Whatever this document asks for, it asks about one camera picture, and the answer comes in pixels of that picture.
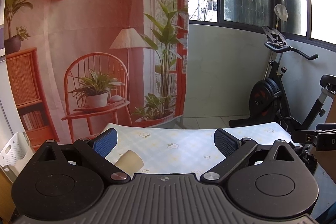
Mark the printed room backdrop curtain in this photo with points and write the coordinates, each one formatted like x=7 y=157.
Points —
x=76 y=65

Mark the black grey sock pile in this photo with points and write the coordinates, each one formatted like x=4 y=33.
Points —
x=307 y=158

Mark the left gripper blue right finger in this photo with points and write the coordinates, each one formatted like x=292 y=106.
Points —
x=237 y=153

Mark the white laundry basket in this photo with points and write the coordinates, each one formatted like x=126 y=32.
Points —
x=15 y=155

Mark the floral checked bed sheet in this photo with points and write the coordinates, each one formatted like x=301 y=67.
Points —
x=165 y=151

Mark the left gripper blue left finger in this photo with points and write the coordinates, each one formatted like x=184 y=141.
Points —
x=95 y=150

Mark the wooden board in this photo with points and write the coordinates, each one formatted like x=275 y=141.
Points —
x=327 y=158

